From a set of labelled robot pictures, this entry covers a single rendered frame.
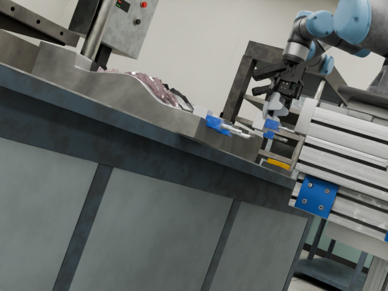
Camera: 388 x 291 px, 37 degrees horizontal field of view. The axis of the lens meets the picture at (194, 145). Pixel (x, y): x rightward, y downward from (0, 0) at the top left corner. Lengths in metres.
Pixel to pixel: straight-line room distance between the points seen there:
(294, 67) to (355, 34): 0.46
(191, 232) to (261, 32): 7.51
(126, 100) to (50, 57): 0.26
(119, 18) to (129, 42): 0.12
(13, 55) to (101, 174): 0.32
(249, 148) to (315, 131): 0.45
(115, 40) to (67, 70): 0.97
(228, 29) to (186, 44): 0.75
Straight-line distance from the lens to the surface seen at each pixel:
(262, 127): 1.79
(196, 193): 1.64
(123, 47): 2.55
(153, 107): 1.43
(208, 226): 1.75
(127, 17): 2.54
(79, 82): 1.53
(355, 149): 1.40
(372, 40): 1.42
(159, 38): 9.77
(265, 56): 5.98
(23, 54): 1.30
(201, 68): 9.25
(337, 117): 1.43
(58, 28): 2.22
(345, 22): 1.41
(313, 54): 2.09
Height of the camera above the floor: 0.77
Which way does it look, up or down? 1 degrees up
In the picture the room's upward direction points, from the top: 20 degrees clockwise
